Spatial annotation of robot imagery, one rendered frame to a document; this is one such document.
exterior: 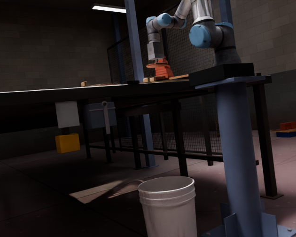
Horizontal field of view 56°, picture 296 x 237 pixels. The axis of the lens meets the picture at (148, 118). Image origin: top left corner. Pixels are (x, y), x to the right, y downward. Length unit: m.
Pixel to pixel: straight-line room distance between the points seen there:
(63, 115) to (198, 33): 0.78
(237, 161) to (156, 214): 0.51
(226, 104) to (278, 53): 5.27
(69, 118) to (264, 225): 1.14
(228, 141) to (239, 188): 0.25
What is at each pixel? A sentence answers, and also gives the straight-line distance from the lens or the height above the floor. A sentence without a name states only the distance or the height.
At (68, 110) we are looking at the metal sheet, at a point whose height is 0.81.
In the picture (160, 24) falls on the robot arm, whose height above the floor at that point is 1.28.
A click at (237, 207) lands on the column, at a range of 1.63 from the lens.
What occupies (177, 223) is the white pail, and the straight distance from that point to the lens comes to 1.43.
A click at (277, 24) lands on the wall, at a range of 6.82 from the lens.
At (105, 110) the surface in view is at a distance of 1.37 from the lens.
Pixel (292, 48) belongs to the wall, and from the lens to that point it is 6.61.
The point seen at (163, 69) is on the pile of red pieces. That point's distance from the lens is 2.77.
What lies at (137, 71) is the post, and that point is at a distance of 3.83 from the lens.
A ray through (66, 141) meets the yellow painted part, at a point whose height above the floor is 0.67.
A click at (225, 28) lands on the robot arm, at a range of 1.59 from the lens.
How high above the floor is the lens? 0.75
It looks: 1 degrees down
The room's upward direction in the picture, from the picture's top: 7 degrees counter-clockwise
